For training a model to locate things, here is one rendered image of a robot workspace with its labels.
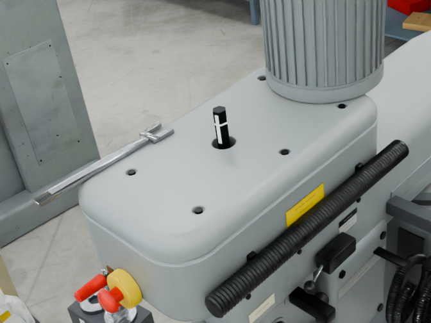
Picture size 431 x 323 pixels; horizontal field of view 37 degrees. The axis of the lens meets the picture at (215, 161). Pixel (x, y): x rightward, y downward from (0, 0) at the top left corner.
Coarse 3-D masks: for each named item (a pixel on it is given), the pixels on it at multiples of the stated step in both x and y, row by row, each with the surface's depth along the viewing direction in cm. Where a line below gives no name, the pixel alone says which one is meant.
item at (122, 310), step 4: (120, 308) 170; (124, 308) 171; (116, 312) 170; (120, 312) 171; (124, 312) 172; (128, 312) 174; (112, 316) 172; (116, 316) 171; (120, 316) 171; (124, 316) 172
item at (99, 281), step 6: (96, 276) 103; (102, 276) 103; (90, 282) 102; (96, 282) 103; (102, 282) 103; (84, 288) 102; (90, 288) 102; (96, 288) 102; (78, 294) 101; (84, 294) 101; (90, 294) 102; (78, 300) 101; (84, 300) 102
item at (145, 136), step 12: (144, 132) 102; (168, 132) 101; (132, 144) 99; (144, 144) 100; (108, 156) 97; (120, 156) 97; (96, 168) 95; (72, 180) 94; (84, 180) 94; (48, 192) 92; (60, 192) 92
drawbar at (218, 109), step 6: (216, 108) 95; (222, 108) 95; (216, 114) 94; (222, 114) 94; (222, 120) 95; (222, 126) 95; (216, 132) 96; (222, 132) 96; (228, 132) 97; (222, 138) 96; (228, 138) 97; (222, 144) 97; (228, 144) 98
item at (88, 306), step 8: (96, 296) 182; (72, 304) 181; (80, 304) 179; (88, 304) 178; (96, 304) 178; (72, 312) 179; (80, 312) 178; (88, 312) 177; (96, 312) 176; (104, 312) 177; (136, 312) 174; (144, 312) 175; (72, 320) 182; (80, 320) 178; (88, 320) 175; (96, 320) 175; (104, 320) 175; (112, 320) 172; (120, 320) 172; (128, 320) 172; (136, 320) 173; (144, 320) 174; (152, 320) 177
